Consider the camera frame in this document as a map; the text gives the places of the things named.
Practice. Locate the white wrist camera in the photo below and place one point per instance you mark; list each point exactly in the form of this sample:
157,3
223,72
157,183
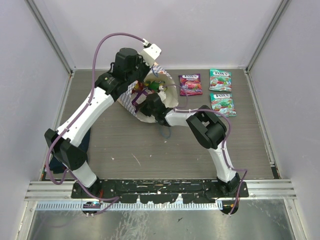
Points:
150,54
161,93

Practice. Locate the blue checkered paper bag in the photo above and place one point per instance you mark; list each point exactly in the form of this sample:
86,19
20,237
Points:
156,73

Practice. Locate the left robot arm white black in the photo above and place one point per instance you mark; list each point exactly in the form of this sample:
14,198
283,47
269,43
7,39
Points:
129,66

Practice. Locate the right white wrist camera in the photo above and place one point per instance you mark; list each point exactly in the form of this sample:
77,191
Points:
161,93

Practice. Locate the dark navy cloth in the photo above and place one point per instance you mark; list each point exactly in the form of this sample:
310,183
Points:
69,156

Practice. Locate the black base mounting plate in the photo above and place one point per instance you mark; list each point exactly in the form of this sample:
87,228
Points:
162,191

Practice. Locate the green snack packet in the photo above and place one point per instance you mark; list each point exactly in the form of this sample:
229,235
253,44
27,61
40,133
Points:
154,85

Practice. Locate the orange snack packet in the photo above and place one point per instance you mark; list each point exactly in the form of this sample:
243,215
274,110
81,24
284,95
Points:
139,88

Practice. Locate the teal white snack packet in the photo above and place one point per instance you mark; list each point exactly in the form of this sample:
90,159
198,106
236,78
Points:
223,103

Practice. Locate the purple snack packet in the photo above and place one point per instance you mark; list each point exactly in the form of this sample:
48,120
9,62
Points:
190,85
140,97

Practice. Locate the white slotted cable duct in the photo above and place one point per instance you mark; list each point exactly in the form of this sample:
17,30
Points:
94,206

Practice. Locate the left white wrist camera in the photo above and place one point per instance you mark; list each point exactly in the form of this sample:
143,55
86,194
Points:
150,54

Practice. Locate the teal mint candy packet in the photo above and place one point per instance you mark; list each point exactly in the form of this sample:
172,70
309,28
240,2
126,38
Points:
220,80

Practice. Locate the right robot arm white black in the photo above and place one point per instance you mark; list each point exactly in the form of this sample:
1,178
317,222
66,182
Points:
209,131

